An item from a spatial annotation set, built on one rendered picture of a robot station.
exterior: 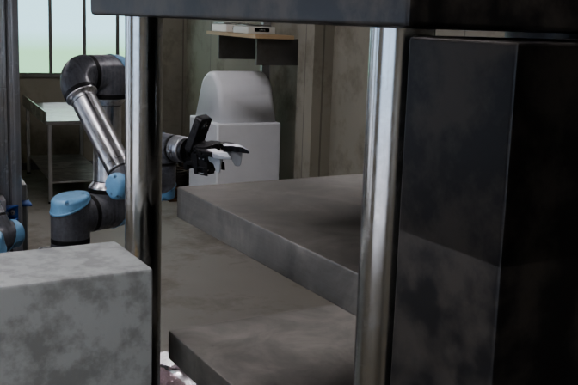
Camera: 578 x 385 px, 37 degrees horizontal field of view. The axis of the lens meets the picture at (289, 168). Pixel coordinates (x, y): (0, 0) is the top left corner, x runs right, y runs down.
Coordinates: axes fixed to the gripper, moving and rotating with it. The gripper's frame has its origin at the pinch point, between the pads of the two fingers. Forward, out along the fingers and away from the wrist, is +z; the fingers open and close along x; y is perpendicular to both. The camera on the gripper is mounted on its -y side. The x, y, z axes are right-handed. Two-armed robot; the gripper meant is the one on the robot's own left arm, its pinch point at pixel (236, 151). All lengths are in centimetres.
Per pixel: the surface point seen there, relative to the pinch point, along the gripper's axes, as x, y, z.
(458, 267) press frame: 105, -33, 127
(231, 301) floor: -199, 176, -214
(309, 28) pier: -370, 25, -280
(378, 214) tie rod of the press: 95, -32, 113
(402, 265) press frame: 103, -31, 121
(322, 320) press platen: 51, 9, 69
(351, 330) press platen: 51, 9, 76
